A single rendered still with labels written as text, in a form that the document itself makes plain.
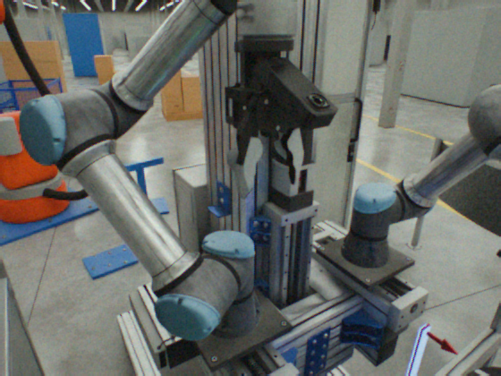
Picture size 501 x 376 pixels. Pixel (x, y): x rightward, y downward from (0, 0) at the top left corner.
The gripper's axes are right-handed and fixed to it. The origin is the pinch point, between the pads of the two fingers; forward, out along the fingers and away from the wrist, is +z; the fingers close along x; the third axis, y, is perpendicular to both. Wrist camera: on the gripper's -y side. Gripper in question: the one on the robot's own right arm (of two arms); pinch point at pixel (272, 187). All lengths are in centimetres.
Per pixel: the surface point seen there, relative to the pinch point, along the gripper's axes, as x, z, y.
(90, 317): 23, 148, 161
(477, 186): -206, 69, 50
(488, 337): -74, 63, -14
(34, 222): 45, 144, 318
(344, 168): -169, 74, 128
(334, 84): -148, 10, 128
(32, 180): 36, 105, 325
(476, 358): -62, 62, -16
